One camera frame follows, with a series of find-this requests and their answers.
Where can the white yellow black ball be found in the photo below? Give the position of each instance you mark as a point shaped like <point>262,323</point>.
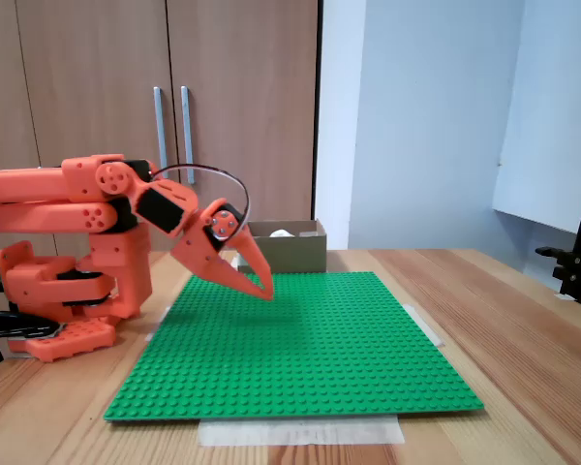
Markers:
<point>281,233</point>

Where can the brown cardboard box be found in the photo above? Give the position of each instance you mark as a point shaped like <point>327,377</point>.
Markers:
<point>295,254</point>

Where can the narrow translucent tape strip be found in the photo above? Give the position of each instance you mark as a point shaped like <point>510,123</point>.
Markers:
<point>423,324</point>
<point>157,324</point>

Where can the green studded baseplate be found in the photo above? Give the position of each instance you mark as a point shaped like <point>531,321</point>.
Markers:
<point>295,363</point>

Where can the wide translucent tape strip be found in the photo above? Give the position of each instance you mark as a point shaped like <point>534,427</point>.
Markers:
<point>300,432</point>

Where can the black table clamp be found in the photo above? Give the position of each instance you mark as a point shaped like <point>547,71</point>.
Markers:
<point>14,324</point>

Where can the brown wooden cabinet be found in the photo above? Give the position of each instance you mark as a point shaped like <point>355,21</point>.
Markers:
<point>101,29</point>

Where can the black camera stand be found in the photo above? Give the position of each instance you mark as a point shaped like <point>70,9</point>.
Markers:
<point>571,276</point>

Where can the white wall panel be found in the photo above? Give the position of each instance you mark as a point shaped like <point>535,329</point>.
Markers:
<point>552,145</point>

